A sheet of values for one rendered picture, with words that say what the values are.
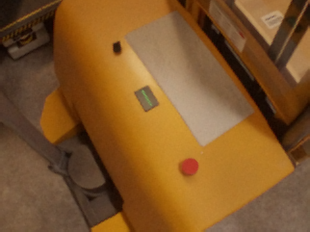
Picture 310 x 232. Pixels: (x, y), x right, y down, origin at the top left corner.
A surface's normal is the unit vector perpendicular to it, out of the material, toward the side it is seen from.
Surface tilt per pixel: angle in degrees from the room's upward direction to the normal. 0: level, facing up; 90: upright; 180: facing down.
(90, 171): 0
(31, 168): 0
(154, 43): 0
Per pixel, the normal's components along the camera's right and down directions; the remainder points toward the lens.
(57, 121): -0.33, -0.18
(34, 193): -0.01, -0.37
